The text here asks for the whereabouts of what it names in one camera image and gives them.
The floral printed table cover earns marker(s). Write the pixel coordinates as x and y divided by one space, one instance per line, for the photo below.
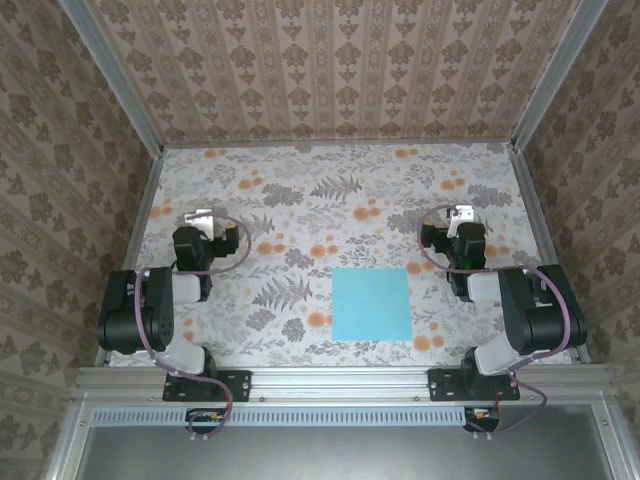
310 200

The small black connector board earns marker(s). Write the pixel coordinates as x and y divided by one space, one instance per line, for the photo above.
205 416
482 415

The aluminium side rail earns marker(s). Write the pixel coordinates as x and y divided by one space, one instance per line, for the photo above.
550 255
131 255

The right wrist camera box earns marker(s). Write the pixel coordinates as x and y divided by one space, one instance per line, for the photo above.
462 213

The light blue cloth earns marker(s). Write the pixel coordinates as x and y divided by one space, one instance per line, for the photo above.
371 304

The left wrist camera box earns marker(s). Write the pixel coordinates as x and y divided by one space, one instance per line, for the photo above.
200 221

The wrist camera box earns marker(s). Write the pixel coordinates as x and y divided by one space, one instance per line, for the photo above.
462 213
200 221

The grey metal panel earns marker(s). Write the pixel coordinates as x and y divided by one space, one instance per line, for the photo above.
340 455

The aluminium mounting rail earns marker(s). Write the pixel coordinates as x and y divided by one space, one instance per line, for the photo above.
340 385

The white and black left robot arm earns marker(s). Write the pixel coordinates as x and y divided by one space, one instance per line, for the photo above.
160 312

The aluminium frame post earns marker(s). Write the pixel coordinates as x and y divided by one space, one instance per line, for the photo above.
555 75
115 75

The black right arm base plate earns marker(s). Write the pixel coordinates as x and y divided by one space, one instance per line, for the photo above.
445 385

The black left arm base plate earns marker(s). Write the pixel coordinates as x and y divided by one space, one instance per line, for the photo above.
240 385

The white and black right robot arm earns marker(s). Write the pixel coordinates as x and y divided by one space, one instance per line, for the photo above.
542 320

